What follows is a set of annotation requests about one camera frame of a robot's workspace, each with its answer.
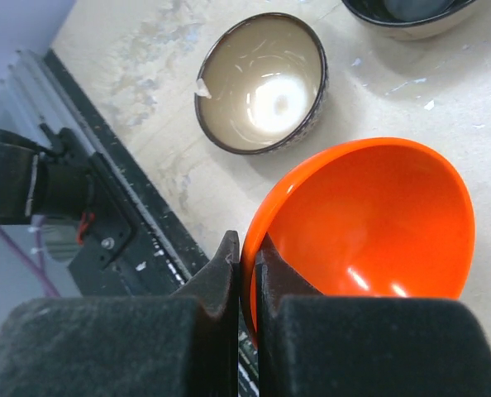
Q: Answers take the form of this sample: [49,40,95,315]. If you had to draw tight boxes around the aluminium frame rail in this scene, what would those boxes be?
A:
[0,50,95,155]

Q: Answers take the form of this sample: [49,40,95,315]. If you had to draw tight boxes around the black table edge rail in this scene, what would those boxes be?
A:
[43,51,259,396]

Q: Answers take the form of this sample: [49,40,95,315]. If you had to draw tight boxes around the beige bowl with dark rim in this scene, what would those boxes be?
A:
[194,12,329,155]

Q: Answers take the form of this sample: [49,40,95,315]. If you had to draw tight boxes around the orange bowl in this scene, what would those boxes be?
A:
[241,137,475,336]

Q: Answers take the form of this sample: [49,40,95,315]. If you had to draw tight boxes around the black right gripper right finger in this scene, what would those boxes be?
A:
[255,238,491,396]

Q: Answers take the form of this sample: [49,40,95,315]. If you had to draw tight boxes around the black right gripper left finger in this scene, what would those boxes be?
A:
[0,231,240,396]

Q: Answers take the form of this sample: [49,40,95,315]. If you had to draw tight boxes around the black glossy bowl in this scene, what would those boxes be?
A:
[342,0,483,41]

